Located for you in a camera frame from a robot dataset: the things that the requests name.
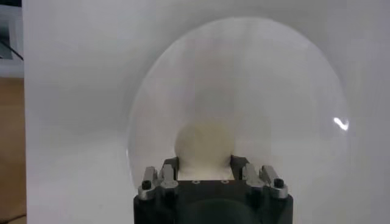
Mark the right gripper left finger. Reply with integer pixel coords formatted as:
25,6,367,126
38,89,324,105
137,156,180,201

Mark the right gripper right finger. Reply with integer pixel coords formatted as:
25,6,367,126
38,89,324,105
230,155,289,200

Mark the white steamed baozi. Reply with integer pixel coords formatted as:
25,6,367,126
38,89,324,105
174,121,237,181

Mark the white round plate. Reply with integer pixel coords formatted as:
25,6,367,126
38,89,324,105
126,16,350,214

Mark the black cable with adapter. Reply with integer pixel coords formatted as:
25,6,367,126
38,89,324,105
0,39,24,61

